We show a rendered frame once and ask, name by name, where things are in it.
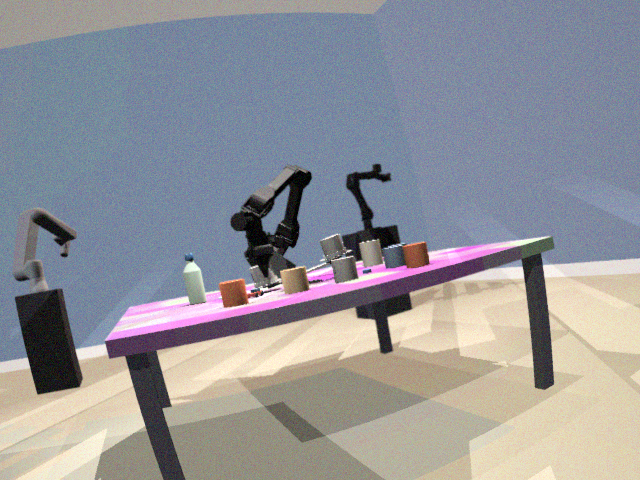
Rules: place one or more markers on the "white cup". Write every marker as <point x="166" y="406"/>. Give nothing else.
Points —
<point x="371" y="253"/>

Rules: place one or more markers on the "orange cylinder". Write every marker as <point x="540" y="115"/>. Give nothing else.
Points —
<point x="234" y="293"/>
<point x="416" y="255"/>

